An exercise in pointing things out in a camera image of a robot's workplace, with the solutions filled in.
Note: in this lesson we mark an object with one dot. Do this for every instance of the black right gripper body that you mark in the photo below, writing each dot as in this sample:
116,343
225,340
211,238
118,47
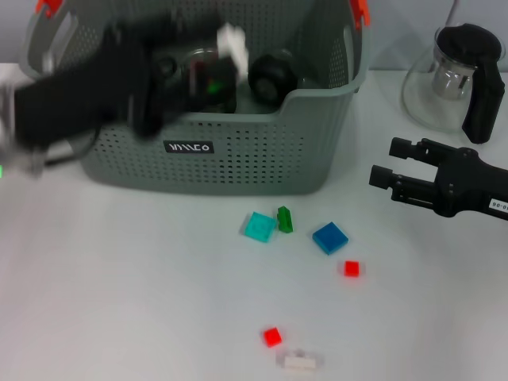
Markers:
464,182

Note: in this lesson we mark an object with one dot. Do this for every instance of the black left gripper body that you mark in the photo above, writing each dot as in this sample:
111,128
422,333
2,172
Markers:
91,95

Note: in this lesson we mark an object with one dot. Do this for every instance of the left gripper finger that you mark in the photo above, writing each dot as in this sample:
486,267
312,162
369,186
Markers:
178,31
220,75

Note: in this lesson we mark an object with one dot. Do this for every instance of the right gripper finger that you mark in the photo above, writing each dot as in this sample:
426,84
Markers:
383,176
402,147

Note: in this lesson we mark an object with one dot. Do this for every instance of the green rectangular brick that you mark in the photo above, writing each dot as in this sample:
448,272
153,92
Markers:
215,86

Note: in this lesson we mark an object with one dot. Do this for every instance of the teal square plate brick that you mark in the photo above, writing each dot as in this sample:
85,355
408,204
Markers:
259,227

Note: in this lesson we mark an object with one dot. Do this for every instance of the small red square brick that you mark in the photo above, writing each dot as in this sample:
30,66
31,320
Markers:
272,337
352,268

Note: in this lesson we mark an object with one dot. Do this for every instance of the white long brick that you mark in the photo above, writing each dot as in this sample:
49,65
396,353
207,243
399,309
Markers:
299,362

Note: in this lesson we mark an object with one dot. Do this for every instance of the grey perforated storage bin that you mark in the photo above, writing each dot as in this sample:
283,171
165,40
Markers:
258,158

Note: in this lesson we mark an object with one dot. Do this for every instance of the blue square plate brick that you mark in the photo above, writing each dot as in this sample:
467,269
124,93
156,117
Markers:
330,238

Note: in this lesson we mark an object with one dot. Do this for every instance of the green stepped brick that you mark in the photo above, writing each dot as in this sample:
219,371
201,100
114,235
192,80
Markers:
285,220

